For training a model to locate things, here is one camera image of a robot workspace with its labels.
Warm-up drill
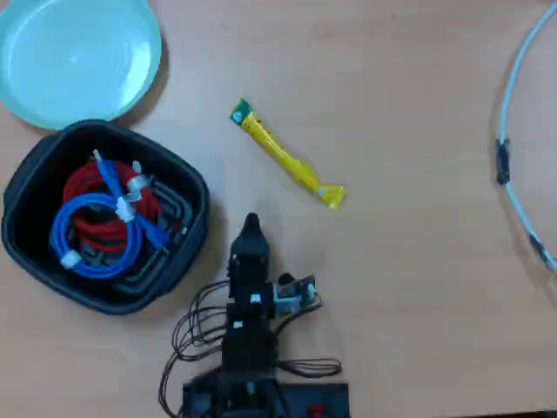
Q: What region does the white cable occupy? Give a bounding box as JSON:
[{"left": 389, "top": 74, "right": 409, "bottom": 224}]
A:
[{"left": 498, "top": 0, "right": 557, "bottom": 274}]

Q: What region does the black bowl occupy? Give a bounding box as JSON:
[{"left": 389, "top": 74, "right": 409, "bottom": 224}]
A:
[{"left": 1, "top": 119, "right": 211, "bottom": 316}]

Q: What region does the teal round plate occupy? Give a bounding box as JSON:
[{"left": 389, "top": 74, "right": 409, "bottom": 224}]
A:
[{"left": 0, "top": 0, "right": 164, "bottom": 131}]

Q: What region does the red coiled cable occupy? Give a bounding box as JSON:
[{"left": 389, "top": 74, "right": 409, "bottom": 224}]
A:
[{"left": 62, "top": 159, "right": 184, "bottom": 256}]

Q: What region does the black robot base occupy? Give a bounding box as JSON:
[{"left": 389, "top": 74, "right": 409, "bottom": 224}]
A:
[{"left": 181, "top": 376, "right": 352, "bottom": 418}]

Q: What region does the yellow instant coffee stick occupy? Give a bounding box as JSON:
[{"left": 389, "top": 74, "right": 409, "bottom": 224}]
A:
[{"left": 229, "top": 98, "right": 348, "bottom": 211}]

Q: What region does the large black tape wrap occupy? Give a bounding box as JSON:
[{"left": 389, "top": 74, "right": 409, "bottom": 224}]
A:
[{"left": 494, "top": 138, "right": 512, "bottom": 186}]

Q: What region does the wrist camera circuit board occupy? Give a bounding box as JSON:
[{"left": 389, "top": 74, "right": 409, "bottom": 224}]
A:
[{"left": 273, "top": 273, "right": 322, "bottom": 316}]

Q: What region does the brown looped wire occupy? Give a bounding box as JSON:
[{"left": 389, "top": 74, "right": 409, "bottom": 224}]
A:
[{"left": 276, "top": 356, "right": 343, "bottom": 378}]

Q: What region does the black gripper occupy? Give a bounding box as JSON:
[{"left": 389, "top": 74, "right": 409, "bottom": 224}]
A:
[{"left": 226, "top": 212, "right": 277, "bottom": 308}]

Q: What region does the blue coiled cable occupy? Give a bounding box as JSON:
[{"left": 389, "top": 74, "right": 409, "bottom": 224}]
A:
[{"left": 50, "top": 148, "right": 173, "bottom": 280}]

